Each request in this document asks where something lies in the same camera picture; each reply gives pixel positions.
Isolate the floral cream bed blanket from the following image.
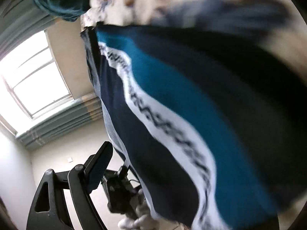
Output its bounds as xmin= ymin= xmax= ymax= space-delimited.
xmin=89 ymin=0 xmax=306 ymax=229

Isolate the bright window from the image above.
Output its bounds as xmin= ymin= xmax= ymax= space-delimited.
xmin=1 ymin=31 xmax=71 ymax=118

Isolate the grey green curtain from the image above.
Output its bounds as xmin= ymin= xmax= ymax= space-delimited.
xmin=1 ymin=0 xmax=102 ymax=151

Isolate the white gloved left hand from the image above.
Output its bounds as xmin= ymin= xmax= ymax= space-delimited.
xmin=118 ymin=189 xmax=159 ymax=230

